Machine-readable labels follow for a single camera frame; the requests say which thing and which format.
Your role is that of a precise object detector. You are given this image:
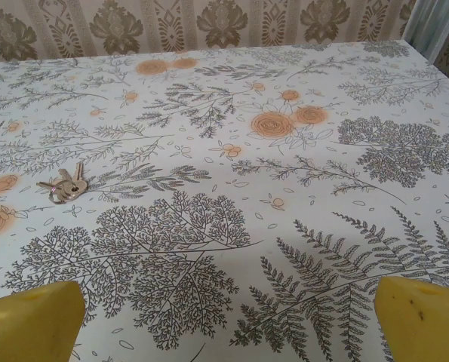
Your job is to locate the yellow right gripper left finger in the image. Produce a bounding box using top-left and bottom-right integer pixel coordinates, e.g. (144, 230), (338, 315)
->
(0, 281), (86, 362)

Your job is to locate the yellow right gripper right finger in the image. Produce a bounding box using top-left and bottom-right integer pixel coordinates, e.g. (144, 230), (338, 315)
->
(374, 276), (449, 362)

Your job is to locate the silver key bunch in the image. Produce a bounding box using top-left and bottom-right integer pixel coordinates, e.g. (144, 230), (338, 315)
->
(35, 161), (88, 204)

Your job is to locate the floral patterned tablecloth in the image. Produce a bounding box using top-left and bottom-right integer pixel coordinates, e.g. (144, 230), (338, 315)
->
(0, 39), (449, 362)

